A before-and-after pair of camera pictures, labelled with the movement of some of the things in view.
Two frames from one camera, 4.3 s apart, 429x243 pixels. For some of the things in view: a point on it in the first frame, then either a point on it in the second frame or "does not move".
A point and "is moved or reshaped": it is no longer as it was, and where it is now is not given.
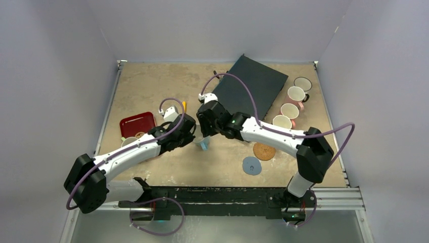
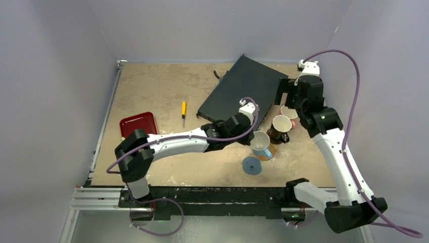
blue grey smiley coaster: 251,165 does not move
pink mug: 292,111 does not move
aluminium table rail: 120,63 does not move
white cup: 282,121 does not move
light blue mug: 203,142 is moved or reshaped
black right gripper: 204,118 to 285,88
